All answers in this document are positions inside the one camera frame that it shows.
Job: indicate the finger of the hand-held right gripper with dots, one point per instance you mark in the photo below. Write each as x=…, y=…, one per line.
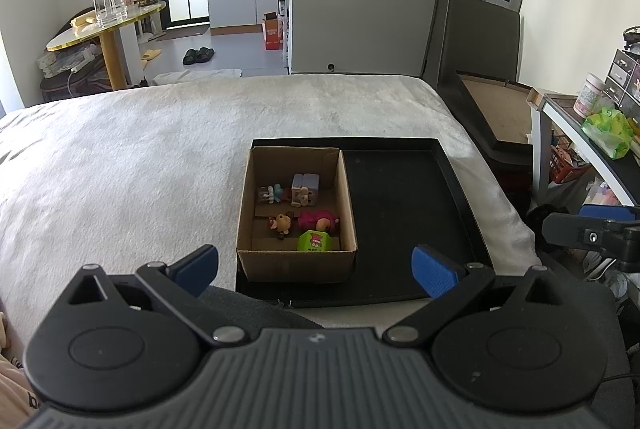
x=570, y=231
x=610, y=212

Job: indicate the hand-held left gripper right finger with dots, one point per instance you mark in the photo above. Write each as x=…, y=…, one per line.
x=435, y=273

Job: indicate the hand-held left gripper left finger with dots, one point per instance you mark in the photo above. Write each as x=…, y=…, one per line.
x=197, y=269

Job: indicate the black tray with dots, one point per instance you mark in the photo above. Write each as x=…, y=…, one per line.
x=405, y=219

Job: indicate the brown-haired doll figurine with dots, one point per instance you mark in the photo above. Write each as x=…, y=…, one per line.
x=282, y=223

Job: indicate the brown cardboard box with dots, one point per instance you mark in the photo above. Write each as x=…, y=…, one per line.
x=295, y=266

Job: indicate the teal and cream toy figure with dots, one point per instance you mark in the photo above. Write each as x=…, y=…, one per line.
x=272, y=194

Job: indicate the green cube toy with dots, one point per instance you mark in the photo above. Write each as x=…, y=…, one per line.
x=314, y=241

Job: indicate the pink bear toy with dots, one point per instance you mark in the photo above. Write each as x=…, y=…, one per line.
x=317, y=219

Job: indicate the grey block toy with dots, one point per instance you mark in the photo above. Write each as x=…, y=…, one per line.
x=306, y=186

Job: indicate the red basket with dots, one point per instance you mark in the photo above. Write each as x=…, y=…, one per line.
x=567, y=166

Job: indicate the green plastic packet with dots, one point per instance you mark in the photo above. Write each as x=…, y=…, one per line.
x=607, y=131

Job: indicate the grey side table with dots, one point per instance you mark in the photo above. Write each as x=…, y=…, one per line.
x=540, y=149

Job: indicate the pink and white canister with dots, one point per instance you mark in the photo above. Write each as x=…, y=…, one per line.
x=590, y=96

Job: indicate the white fluffy blanket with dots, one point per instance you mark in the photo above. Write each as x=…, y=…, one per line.
x=125, y=159

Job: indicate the small drawer organizer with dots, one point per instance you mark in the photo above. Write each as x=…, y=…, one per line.
x=622, y=76

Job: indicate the black framed wooden board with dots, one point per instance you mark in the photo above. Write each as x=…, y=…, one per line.
x=495, y=114

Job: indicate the white floor mat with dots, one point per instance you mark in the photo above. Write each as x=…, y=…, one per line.
x=200, y=76

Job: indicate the black slipper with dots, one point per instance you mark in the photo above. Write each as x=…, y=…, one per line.
x=205, y=54
x=190, y=56

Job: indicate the pink patterned clothing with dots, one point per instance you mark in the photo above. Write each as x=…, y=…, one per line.
x=15, y=384

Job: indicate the pair of yellow slippers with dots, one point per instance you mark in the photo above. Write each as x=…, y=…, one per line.
x=151, y=56

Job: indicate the black bag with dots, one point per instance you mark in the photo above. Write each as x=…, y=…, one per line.
x=75, y=86

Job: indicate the round gold table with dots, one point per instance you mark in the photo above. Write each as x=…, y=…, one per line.
x=112, y=54

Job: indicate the orange cardboard box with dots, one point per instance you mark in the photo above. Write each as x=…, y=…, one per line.
x=272, y=34

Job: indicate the white power strip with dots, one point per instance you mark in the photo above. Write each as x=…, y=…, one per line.
x=65, y=59

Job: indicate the spray bottle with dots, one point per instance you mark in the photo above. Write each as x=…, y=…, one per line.
x=282, y=1

